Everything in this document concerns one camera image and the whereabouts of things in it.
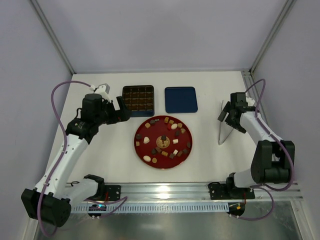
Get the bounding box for metal tongs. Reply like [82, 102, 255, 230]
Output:
[217, 100, 233, 146]

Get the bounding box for white oval chocolate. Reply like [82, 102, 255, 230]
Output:
[143, 155, 151, 162]
[171, 123, 178, 130]

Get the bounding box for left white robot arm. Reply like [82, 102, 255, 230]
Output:
[21, 93, 131, 228]

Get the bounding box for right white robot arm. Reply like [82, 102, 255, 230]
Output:
[217, 92, 295, 198]

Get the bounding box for blue chocolate box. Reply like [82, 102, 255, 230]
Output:
[122, 85, 155, 118]

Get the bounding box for white heart chocolate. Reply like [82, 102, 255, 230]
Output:
[143, 136, 150, 144]

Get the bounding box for white oval chocolate bottom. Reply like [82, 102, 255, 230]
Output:
[143, 155, 151, 162]

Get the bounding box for blue box lid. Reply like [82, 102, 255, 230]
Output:
[164, 86, 198, 114]

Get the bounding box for round red plate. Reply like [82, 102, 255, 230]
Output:
[133, 115, 194, 170]

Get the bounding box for right mounting plate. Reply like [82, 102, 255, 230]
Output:
[207, 182, 255, 200]

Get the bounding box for mounting plate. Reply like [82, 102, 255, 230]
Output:
[207, 182, 255, 200]
[103, 184, 122, 202]

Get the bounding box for left mounting plate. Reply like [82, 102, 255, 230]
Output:
[103, 184, 122, 202]

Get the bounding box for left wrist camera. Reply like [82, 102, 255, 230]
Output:
[93, 83, 110, 99]

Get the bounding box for right aluminium side rail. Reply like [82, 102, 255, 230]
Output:
[241, 69, 266, 118]

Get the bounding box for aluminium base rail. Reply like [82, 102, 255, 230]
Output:
[71, 182, 303, 215]

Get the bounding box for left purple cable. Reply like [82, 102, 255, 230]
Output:
[37, 81, 129, 238]

